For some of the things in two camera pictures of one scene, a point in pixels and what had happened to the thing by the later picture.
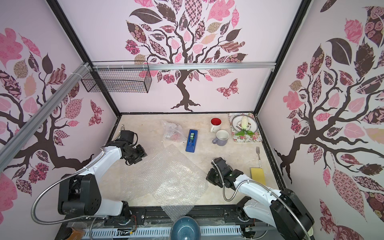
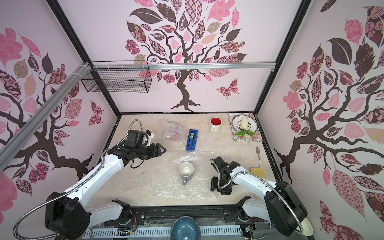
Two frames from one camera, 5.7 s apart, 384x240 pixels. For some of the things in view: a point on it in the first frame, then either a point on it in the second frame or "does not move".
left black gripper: (143, 154) → (155, 152)
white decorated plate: (252, 123) does not move
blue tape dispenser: (191, 141) does not move
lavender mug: (222, 136) → (186, 169)
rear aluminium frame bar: (183, 66) does not move
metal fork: (258, 152) does not move
